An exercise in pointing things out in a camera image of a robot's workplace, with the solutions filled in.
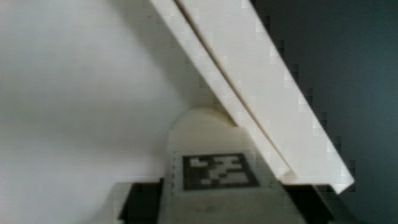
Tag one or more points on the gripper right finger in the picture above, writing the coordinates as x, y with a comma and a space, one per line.
320, 205

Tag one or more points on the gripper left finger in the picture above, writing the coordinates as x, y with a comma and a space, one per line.
131, 207

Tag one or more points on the white table leg with tag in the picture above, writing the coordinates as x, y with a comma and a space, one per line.
220, 189

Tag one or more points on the white square tabletop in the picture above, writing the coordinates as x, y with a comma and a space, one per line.
112, 64

